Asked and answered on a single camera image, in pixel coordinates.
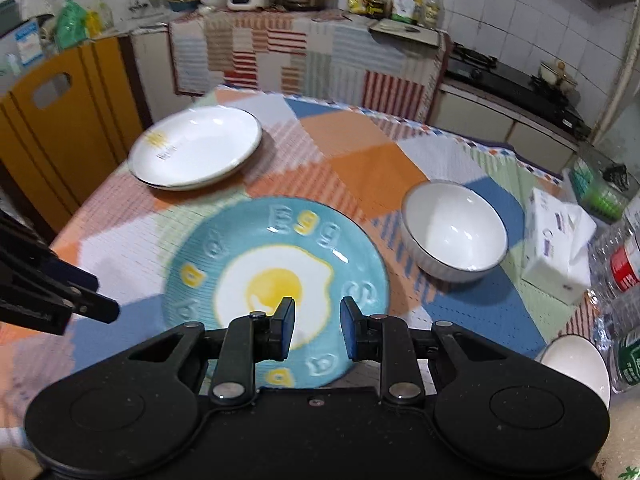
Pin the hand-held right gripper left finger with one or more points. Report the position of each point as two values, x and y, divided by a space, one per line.
285 327

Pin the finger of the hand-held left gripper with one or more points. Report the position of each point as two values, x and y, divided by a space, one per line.
60 272
95 309

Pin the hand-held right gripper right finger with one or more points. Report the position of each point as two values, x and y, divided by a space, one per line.
349 329

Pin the blue fried egg plate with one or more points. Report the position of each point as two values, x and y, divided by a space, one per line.
235 265

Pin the white ribbed bowl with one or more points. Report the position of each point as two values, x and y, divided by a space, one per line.
575 362
452 227

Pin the white plate with sun print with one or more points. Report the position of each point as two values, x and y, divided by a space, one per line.
200 140

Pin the wooden chair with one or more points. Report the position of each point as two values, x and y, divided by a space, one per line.
65 135

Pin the patchwork tablecloth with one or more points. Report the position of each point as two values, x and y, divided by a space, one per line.
360 160

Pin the white tissue pack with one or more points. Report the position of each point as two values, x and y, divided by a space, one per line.
555 245

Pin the blue and white box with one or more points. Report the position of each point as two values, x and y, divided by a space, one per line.
25 42

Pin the green plastic bag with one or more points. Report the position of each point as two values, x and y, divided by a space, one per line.
70 22

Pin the striped counter cloth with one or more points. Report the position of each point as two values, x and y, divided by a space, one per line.
310 55

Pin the green-label water bottle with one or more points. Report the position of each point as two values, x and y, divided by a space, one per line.
627 357

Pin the green plastic basket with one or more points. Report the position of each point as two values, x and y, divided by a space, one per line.
597 192

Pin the red-label water bottle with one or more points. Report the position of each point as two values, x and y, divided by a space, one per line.
627 265

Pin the black gas stove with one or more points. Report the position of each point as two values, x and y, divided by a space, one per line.
510 87

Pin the white cutting board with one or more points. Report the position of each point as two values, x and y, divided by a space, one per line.
405 31

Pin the cream enamel pot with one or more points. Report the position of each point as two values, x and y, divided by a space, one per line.
554 72

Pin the clear oil bottle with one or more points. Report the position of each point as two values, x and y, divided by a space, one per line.
400 2
418 2
435 7

